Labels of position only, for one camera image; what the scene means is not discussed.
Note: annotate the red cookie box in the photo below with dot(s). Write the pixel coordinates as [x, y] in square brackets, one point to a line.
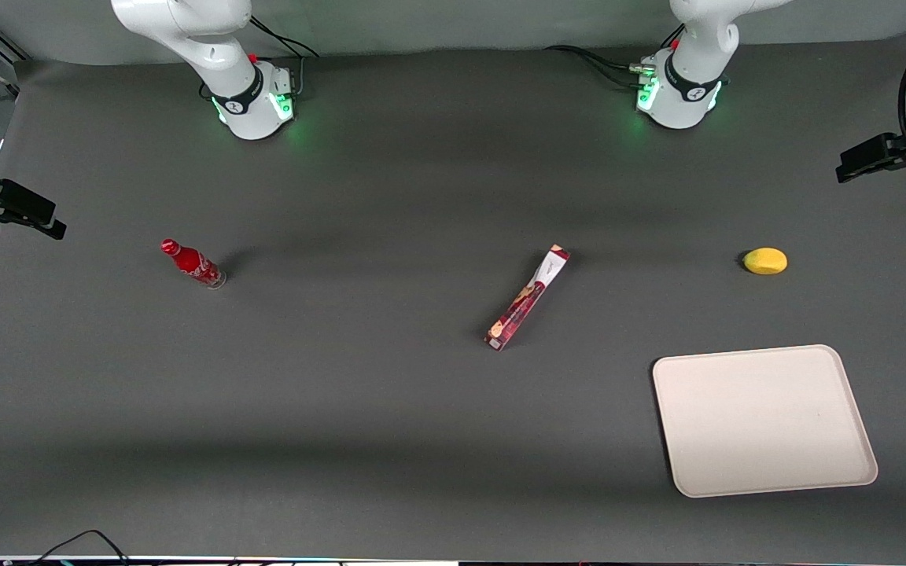
[528, 299]

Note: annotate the beige plastic tray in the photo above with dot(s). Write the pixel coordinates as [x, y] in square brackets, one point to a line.
[764, 420]

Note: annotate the yellow lemon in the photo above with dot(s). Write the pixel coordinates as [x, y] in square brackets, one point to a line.
[765, 261]

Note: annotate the red cola bottle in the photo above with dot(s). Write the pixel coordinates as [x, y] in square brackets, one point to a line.
[193, 264]

